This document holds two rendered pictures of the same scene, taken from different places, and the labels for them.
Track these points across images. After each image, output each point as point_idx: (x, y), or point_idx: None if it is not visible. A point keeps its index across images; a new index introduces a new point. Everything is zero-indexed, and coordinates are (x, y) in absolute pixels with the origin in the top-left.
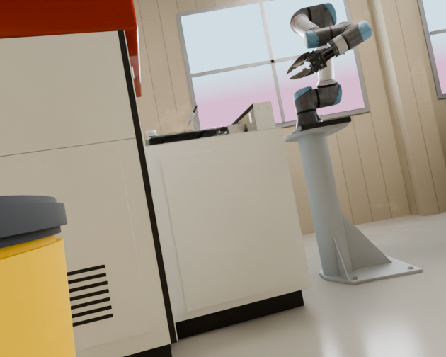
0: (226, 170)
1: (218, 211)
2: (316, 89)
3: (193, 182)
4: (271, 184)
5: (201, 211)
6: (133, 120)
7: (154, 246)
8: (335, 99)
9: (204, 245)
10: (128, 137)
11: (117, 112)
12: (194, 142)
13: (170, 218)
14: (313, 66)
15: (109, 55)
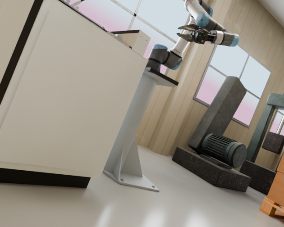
0: (95, 62)
1: (70, 89)
2: (169, 52)
3: (64, 53)
4: (118, 94)
5: (56, 81)
6: None
7: None
8: (175, 66)
9: (41, 110)
10: None
11: None
12: (85, 22)
13: (23, 69)
14: (197, 38)
15: None
